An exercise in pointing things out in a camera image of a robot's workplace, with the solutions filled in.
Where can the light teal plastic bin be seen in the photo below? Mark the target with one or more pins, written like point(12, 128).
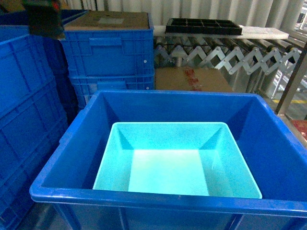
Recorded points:
point(175, 158)

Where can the large blue plastic tub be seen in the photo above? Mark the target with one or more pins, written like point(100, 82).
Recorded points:
point(275, 157)

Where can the brown cardboard box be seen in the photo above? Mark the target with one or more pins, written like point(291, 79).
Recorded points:
point(189, 79)

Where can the rear blue ribbed crate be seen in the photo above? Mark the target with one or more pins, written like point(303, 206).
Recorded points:
point(101, 53)

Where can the blue ribbed crate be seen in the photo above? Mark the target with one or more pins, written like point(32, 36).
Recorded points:
point(32, 120)
point(101, 53)

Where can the lower rear blue crate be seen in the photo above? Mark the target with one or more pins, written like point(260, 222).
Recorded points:
point(86, 86)

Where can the black compartment tray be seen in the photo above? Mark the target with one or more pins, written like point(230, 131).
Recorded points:
point(202, 26)

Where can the cardboard sheet on crate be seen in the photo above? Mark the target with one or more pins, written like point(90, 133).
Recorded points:
point(109, 20)

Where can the expandable roller conveyor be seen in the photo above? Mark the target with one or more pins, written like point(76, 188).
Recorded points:
point(249, 65)

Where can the top left blue ribbed crate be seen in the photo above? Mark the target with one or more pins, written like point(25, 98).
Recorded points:
point(32, 120)

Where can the dark object top left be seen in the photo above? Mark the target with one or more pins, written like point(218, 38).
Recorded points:
point(44, 18)

